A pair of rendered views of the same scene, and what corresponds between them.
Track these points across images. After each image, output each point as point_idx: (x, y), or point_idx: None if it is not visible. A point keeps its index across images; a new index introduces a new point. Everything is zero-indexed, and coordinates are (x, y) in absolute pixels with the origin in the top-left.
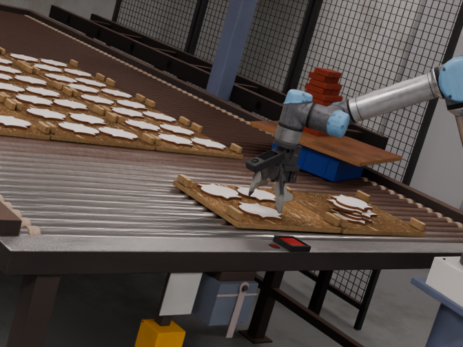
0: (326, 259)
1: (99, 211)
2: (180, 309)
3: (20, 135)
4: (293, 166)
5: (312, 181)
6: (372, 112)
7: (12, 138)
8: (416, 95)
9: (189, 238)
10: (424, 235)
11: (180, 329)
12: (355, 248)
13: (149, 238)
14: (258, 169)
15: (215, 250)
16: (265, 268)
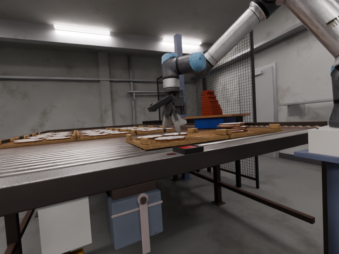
0: (221, 154)
1: (16, 164)
2: (73, 243)
3: (57, 141)
4: (181, 102)
5: (213, 129)
6: (220, 52)
7: (51, 143)
8: (245, 23)
9: (79, 166)
10: (282, 130)
11: None
12: (242, 142)
13: (17, 176)
14: (154, 108)
15: (93, 170)
16: (165, 175)
